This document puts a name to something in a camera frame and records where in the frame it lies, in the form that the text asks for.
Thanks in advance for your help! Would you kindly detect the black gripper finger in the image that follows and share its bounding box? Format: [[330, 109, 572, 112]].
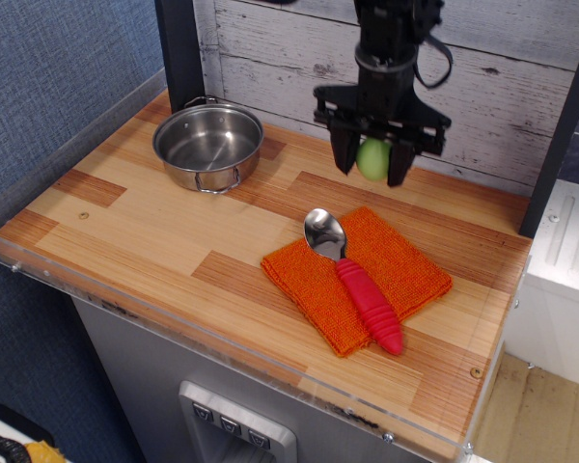
[[387, 140, 421, 187], [328, 119, 362, 175]]

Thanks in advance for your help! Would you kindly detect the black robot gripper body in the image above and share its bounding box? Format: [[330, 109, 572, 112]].
[[314, 45, 451, 155]]

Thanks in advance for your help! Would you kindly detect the green toy pear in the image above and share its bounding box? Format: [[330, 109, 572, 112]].
[[356, 138, 391, 181]]

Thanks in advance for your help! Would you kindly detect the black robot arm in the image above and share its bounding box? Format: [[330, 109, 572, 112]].
[[314, 1, 453, 187]]

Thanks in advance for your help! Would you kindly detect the small stainless steel pan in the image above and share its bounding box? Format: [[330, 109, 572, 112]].
[[152, 97, 264, 195]]

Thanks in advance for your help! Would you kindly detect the orange knitted cloth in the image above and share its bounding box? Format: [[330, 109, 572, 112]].
[[261, 206, 453, 357]]

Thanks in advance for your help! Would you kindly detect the white ribbed side unit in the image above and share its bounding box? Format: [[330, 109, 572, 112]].
[[504, 180, 579, 384]]

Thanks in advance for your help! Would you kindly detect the clear acrylic table guard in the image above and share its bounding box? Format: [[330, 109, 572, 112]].
[[0, 79, 530, 462]]

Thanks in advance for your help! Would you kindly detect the grey cabinet with dispenser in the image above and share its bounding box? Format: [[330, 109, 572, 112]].
[[69, 294, 433, 463]]

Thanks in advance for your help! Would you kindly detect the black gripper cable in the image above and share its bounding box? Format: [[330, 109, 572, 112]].
[[412, 30, 454, 90]]

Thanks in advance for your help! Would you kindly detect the red-handled metal spoon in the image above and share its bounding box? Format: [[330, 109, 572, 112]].
[[303, 208, 403, 355]]

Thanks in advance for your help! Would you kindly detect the dark right vertical post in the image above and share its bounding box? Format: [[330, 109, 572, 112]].
[[518, 62, 579, 238]]

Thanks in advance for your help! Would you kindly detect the dark vertical post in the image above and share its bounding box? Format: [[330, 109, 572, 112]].
[[154, 0, 206, 113], [518, 62, 579, 238]]

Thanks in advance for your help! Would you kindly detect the dark left vertical post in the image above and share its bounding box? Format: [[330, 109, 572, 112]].
[[154, 0, 206, 113]]

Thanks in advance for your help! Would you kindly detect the black braided cable bundle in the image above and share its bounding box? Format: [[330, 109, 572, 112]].
[[0, 429, 30, 463]]

